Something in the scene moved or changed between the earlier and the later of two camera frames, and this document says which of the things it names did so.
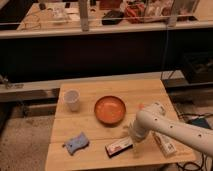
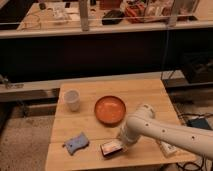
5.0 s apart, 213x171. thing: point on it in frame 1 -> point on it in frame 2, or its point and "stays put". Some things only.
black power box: x=202 y=122 stays put
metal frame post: x=83 y=10 stays put
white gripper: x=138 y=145 -> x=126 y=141
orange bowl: x=110 y=110 stays put
